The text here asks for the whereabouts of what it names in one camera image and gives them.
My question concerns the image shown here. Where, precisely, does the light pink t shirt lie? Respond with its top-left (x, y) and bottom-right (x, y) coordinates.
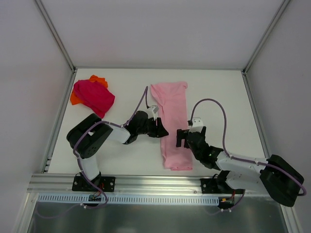
top-left (151, 82), bottom-right (193, 171)

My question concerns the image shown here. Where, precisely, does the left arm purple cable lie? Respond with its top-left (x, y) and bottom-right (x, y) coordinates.
top-left (72, 86), bottom-right (153, 209)

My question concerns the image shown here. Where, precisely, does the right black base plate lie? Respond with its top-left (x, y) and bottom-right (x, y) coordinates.
top-left (200, 178), bottom-right (244, 194)

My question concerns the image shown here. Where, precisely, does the magenta folded t shirt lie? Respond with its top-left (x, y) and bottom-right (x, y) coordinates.
top-left (73, 80), bottom-right (115, 118)

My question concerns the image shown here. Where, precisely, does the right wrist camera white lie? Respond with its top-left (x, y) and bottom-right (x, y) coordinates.
top-left (188, 117), bottom-right (204, 133)

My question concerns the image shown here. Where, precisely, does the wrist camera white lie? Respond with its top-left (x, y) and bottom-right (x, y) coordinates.
top-left (148, 105), bottom-right (159, 121)
top-left (188, 117), bottom-right (204, 133)

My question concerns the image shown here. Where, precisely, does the right aluminium frame post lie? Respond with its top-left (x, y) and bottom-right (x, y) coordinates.
top-left (242, 0), bottom-right (292, 75)

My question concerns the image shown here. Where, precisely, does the white slotted cable duct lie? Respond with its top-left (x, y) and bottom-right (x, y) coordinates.
top-left (37, 193), bottom-right (219, 206)

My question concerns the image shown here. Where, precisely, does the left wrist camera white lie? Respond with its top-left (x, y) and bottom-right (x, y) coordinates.
top-left (148, 105), bottom-right (159, 121)

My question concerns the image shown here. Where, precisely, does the left aluminium frame post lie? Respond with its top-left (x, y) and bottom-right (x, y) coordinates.
top-left (34, 0), bottom-right (78, 73)

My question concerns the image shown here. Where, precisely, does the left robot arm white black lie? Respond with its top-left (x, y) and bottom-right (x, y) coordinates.
top-left (66, 111), bottom-right (169, 191)

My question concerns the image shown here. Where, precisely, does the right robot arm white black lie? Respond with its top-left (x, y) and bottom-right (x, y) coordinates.
top-left (176, 127), bottom-right (306, 207)

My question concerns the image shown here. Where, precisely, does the orange folded t shirt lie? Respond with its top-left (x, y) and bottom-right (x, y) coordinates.
top-left (70, 75), bottom-right (108, 105)

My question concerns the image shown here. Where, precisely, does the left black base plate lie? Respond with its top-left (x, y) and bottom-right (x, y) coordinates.
top-left (71, 175), bottom-right (116, 192)

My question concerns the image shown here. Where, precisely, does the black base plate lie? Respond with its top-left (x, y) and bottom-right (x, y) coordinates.
top-left (200, 178), bottom-right (244, 194)
top-left (71, 175), bottom-right (116, 192)

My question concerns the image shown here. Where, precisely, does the aluminium frame post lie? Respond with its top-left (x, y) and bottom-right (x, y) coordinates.
top-left (34, 0), bottom-right (78, 73)
top-left (242, 0), bottom-right (292, 75)

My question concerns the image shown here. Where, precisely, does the aluminium mounting rail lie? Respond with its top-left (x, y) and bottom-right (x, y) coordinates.
top-left (26, 172), bottom-right (291, 197)

